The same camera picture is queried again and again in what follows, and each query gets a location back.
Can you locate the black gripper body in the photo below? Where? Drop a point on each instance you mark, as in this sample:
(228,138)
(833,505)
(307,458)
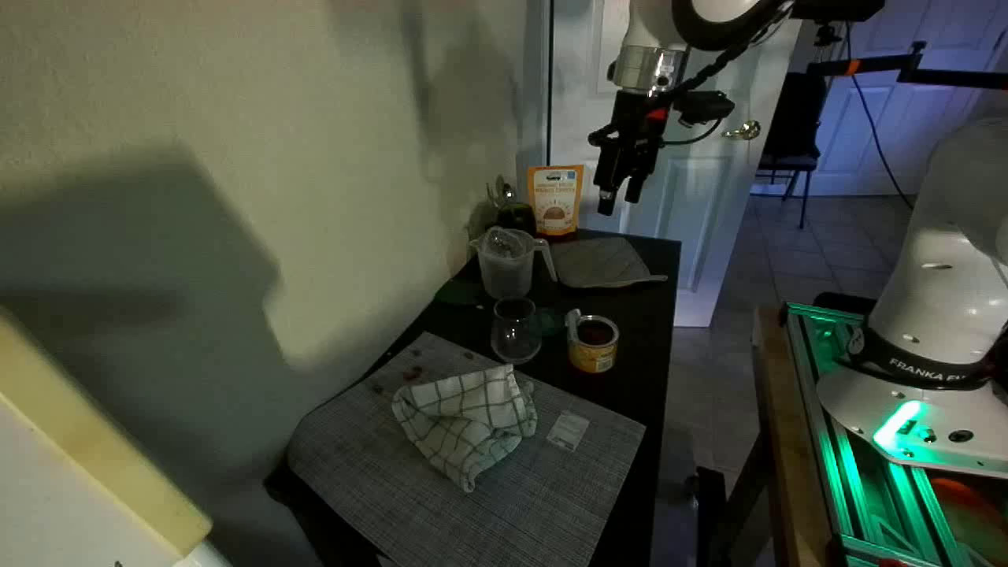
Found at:
(630,142)

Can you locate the grey quilted pot holder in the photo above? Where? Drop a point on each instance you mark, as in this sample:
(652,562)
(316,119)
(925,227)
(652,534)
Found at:
(604,262)

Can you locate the white panel door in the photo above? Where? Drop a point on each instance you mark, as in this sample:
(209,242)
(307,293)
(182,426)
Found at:
(714,210)

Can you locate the black utensil holder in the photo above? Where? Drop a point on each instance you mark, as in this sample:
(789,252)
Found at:
(510,219)

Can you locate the black table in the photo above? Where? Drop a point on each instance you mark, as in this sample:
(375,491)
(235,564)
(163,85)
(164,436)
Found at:
(642,358)

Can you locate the black chair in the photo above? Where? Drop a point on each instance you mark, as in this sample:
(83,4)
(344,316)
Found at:
(791,127)

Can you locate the clear drinking glass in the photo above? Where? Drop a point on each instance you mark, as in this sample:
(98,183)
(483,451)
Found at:
(516,333)

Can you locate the small white paper packet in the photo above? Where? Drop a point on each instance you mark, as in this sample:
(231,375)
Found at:
(568,428)

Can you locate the white checkered dish towel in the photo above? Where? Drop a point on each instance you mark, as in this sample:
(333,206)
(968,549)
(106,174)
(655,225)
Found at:
(461,426)

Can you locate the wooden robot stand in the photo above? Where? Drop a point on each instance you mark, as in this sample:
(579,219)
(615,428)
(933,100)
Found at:
(789,441)

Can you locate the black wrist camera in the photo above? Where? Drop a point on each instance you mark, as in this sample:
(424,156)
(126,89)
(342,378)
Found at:
(703,104)

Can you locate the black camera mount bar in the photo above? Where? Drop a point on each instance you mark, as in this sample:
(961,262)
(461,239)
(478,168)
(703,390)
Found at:
(946,77)

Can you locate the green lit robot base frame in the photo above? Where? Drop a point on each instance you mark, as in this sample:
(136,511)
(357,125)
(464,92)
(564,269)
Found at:
(870,491)

